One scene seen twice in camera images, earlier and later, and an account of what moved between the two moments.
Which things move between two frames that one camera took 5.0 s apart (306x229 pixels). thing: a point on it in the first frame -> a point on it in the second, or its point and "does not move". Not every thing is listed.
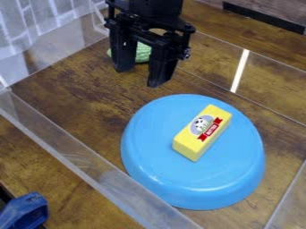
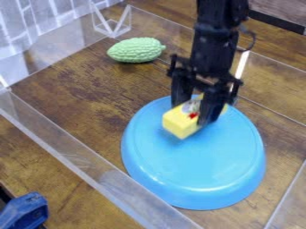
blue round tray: [230, 172] does not move
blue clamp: [26, 212] does not move
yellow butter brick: [201, 132] -> [181, 118]
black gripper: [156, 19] -> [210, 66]
